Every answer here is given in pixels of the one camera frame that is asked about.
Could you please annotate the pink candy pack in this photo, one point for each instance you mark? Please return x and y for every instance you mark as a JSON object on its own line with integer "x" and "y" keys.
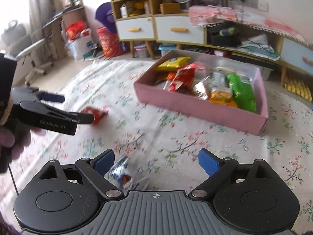
{"x": 200, "y": 69}

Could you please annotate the red lotus biscuit pack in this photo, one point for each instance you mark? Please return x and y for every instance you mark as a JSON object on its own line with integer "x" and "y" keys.
{"x": 170, "y": 77}

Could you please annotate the red patterned gift bag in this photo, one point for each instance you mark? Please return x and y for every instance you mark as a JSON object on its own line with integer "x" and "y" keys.
{"x": 110, "y": 43}

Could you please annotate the yellow egg tray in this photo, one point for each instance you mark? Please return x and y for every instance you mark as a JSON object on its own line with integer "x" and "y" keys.
{"x": 297, "y": 86}

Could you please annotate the floral tablecloth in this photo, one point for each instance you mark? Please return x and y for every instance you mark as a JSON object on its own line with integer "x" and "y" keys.
{"x": 163, "y": 145}

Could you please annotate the pink cardboard box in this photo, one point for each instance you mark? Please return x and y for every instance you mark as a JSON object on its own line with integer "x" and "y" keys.
{"x": 235, "y": 118}

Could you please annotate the black storage box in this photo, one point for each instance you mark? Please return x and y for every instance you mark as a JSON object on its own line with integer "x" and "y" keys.
{"x": 223, "y": 35}

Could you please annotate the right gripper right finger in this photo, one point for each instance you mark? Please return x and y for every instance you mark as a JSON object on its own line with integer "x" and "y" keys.
{"x": 219, "y": 172}

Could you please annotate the white shopping bag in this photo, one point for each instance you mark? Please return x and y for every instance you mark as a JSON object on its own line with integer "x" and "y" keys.
{"x": 79, "y": 40}

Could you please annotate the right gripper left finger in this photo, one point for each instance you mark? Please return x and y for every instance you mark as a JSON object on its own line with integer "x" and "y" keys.
{"x": 94, "y": 170}

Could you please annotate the yellow potato chip bag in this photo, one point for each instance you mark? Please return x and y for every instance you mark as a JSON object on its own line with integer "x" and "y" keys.
{"x": 172, "y": 64}

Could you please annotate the white office chair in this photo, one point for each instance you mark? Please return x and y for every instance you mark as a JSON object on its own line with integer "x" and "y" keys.
{"x": 19, "y": 45}

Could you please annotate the brown cracker stack pack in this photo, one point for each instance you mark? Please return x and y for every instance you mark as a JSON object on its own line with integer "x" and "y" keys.
{"x": 202, "y": 90}

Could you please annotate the pink lace cloth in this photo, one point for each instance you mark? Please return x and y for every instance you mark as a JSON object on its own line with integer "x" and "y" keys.
{"x": 205, "y": 15}

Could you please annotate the wooden TV cabinet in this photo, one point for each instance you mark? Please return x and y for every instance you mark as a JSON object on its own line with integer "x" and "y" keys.
{"x": 145, "y": 20}

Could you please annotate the silver foil snack pack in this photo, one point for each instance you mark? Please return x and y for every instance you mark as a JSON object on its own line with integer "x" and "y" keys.
{"x": 218, "y": 83}

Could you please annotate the left hand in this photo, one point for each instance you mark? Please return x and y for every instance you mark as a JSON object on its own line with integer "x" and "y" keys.
{"x": 16, "y": 146}

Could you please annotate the blue white chocolate pack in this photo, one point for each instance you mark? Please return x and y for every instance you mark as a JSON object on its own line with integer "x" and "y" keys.
{"x": 124, "y": 176}

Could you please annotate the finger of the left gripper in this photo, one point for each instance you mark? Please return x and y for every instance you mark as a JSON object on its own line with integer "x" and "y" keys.
{"x": 51, "y": 97}
{"x": 82, "y": 118}

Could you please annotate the orange lotus biscuit pack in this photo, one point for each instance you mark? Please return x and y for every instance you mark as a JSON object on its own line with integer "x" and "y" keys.
{"x": 222, "y": 98}

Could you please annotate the green snack bag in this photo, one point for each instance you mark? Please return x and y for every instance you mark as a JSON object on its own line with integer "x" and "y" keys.
{"x": 242, "y": 92}

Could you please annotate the red white snack pack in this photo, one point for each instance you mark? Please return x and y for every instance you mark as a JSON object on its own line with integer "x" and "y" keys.
{"x": 97, "y": 113}
{"x": 183, "y": 79}

